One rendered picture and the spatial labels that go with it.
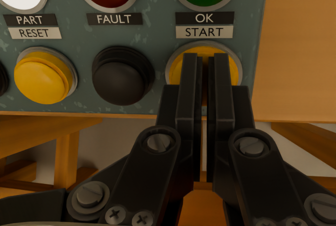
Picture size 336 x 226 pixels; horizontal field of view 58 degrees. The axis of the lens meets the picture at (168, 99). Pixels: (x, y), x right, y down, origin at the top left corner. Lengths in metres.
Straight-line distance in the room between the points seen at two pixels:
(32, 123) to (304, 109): 0.60
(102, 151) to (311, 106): 1.02
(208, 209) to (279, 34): 0.17
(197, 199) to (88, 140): 0.90
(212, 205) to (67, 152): 0.69
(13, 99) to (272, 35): 0.13
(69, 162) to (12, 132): 0.33
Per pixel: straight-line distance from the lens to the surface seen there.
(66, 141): 0.92
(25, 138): 0.69
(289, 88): 0.16
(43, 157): 1.24
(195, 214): 0.28
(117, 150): 1.13
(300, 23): 0.17
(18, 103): 0.17
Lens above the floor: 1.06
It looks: 83 degrees down
